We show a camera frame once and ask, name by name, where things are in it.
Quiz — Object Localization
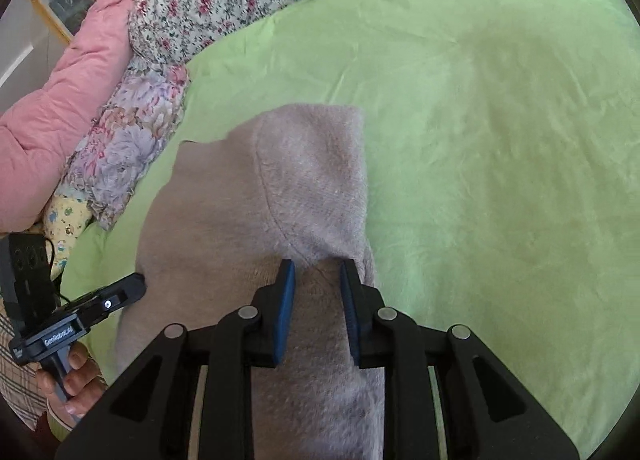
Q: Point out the pink quilted blanket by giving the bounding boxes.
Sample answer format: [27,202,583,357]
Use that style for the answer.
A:
[1,0,134,234]

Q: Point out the green bed sheet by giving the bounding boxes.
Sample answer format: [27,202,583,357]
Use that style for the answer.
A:
[63,0,639,458]

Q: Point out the pastel floral pillow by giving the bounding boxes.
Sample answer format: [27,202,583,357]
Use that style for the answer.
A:
[56,56,190,231]

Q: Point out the yellow patterned cloth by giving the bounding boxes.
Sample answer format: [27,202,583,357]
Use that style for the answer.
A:
[42,195,92,280]

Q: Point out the beige fleece garment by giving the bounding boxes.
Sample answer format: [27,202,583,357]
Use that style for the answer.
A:
[115,104,384,459]

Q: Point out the person's left hand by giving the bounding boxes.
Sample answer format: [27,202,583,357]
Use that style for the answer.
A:
[36,342,107,426]

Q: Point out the plaid checked cloth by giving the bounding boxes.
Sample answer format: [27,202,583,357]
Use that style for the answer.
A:
[0,306,47,431]

